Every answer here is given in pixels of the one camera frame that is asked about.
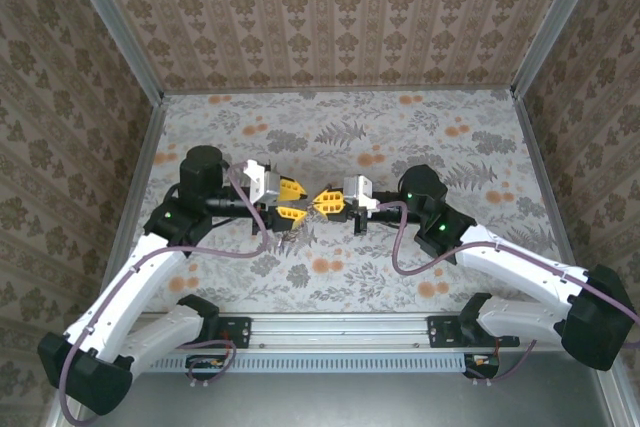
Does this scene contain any black connector board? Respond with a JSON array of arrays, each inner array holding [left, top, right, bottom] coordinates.
[[463, 352, 501, 379], [185, 353, 227, 381]]

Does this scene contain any grey metal panel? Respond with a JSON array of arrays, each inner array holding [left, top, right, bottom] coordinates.
[[49, 349, 626, 427]]

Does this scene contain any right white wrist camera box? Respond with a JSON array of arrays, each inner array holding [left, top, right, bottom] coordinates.
[[343, 174, 382, 213]]

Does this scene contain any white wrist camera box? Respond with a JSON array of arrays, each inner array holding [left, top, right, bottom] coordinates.
[[343, 174, 382, 213], [242, 158, 282, 209]]

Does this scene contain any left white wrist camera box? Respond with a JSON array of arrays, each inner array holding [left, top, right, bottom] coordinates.
[[242, 158, 282, 209]]

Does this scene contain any aluminium table side rail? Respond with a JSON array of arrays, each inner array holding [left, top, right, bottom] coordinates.
[[93, 96, 169, 313], [513, 94, 592, 311]]

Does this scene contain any aluminium mounting rail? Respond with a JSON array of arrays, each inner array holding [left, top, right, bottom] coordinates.
[[144, 310, 574, 350]]

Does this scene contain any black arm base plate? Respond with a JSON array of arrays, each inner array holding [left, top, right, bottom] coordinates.
[[199, 315, 252, 350], [426, 315, 522, 350]]

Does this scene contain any slotted white cable duct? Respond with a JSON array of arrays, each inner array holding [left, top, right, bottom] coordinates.
[[144, 352, 469, 374]]

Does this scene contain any aluminium frame post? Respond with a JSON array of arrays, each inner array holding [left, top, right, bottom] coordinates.
[[512, 0, 611, 98], [58, 0, 166, 101]]

